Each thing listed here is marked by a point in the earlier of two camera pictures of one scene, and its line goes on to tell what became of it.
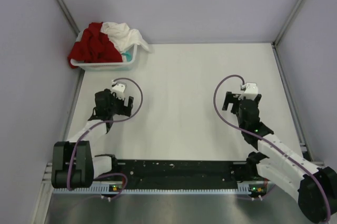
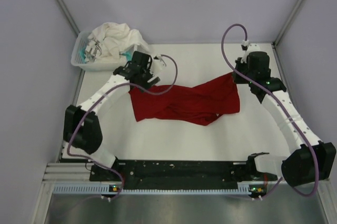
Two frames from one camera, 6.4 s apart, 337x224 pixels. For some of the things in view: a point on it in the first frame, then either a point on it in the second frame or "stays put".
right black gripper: (231, 98) → (239, 64)
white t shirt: (124, 37) stays put
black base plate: (185, 174) stays put
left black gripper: (124, 110) → (149, 75)
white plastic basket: (128, 60) stays put
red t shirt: (93, 47) → (194, 105)
